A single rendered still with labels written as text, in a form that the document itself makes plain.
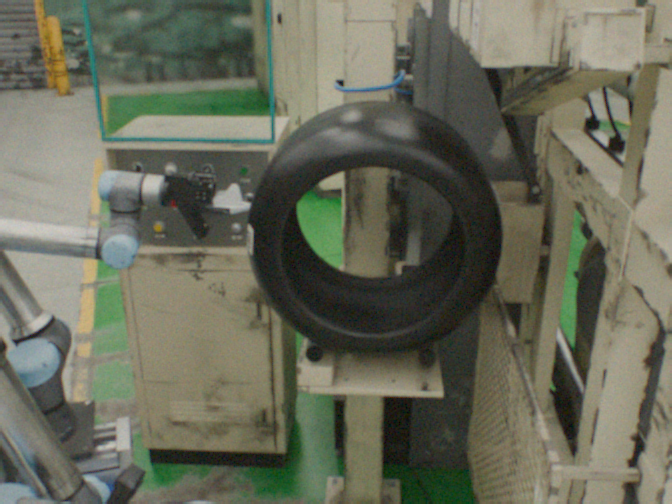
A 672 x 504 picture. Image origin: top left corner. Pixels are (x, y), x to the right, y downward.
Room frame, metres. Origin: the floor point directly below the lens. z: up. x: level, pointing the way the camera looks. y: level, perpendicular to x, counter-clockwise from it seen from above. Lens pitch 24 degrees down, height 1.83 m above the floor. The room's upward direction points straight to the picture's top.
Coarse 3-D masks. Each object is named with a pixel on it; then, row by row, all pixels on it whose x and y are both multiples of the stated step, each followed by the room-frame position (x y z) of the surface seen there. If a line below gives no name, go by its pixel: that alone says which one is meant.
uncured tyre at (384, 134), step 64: (320, 128) 1.50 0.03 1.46; (384, 128) 1.46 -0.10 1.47; (448, 128) 1.60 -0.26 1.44; (256, 192) 1.50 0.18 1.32; (448, 192) 1.42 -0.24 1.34; (256, 256) 1.46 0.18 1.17; (448, 256) 1.70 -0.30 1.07; (320, 320) 1.43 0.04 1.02; (384, 320) 1.63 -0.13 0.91; (448, 320) 1.42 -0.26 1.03
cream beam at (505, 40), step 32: (480, 0) 1.25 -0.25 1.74; (512, 0) 1.20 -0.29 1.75; (544, 0) 1.20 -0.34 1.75; (576, 0) 1.20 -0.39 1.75; (608, 0) 1.19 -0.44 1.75; (480, 32) 1.22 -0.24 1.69; (512, 32) 1.20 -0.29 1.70; (544, 32) 1.20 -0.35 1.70; (480, 64) 1.21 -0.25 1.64; (512, 64) 1.20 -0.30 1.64; (544, 64) 1.20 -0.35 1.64
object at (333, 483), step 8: (328, 480) 2.02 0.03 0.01; (336, 480) 2.01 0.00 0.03; (384, 480) 2.02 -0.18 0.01; (392, 480) 2.00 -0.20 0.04; (328, 488) 1.98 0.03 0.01; (336, 488) 1.98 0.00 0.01; (384, 488) 1.98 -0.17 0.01; (392, 488) 1.98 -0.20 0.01; (328, 496) 1.94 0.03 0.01; (392, 496) 1.94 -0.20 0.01
